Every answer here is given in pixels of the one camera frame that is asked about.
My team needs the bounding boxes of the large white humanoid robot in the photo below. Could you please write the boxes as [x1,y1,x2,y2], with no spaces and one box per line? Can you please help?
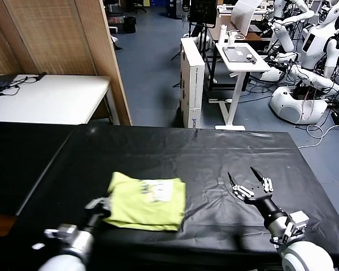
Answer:
[269,0,339,125]

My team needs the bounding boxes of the matte black table cover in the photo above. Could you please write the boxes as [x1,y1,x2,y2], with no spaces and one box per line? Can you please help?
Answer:
[0,120,74,217]

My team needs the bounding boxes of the grey closed laptop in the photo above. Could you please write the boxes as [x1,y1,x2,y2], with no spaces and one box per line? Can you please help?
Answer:
[223,46,257,62]

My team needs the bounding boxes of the black cables with adapter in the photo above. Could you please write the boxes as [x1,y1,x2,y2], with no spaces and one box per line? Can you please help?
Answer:
[0,72,47,98]

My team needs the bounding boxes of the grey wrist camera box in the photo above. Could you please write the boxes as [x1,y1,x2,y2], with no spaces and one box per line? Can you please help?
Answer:
[285,210,311,235]
[44,224,77,242]

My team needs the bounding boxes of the black waste bin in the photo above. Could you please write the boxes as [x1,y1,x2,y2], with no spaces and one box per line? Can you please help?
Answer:
[123,16,137,34]

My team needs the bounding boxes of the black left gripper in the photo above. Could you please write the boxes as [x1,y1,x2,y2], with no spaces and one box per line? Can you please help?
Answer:
[83,196,112,234]

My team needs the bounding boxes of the glossy black table cover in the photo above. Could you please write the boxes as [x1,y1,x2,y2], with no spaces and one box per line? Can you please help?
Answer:
[10,125,339,271]

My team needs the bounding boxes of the white floor cable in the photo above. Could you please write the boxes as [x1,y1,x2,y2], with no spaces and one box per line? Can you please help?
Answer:
[298,121,339,149]

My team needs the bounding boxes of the lime green t-shirt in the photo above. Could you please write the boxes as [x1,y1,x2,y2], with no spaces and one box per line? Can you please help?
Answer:
[103,171,186,232]

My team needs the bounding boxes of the white water bottle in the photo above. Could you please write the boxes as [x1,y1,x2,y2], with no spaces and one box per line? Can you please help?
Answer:
[218,24,228,46]

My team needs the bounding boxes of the white standing desk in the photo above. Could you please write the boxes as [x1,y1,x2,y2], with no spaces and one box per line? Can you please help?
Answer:
[208,42,272,131]

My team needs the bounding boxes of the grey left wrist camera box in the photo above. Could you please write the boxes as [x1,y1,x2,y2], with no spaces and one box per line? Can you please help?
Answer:
[44,224,77,242]

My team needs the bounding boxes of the dark flat laptop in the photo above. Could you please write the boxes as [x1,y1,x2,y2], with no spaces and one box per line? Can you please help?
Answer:
[0,75,15,89]

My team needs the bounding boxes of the white rectangular table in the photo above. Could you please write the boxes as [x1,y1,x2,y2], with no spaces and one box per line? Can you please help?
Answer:
[0,74,121,126]

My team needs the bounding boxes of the tall white cardboard box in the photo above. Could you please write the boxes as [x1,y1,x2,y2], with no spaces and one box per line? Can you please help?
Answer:
[180,37,206,129]

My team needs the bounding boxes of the small white humanoid robot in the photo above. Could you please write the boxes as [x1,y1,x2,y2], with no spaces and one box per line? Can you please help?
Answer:
[270,0,316,54]

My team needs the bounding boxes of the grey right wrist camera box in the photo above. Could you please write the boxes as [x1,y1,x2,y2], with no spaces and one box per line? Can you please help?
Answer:
[285,210,311,235]

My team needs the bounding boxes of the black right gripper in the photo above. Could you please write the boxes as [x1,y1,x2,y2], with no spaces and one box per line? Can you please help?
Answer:
[227,165,289,231]

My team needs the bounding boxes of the tangled black floor cables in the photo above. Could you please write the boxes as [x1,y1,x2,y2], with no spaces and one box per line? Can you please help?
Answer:
[242,75,275,100]

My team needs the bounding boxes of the white curved sheet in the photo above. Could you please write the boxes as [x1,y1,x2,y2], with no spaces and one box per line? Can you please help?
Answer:
[231,0,262,36]

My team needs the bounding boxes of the wooden bamboo partition screen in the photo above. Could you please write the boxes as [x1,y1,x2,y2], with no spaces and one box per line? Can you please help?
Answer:
[0,0,133,126]

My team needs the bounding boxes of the white cup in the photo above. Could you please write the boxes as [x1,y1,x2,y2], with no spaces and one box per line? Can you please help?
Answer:
[227,30,240,46]

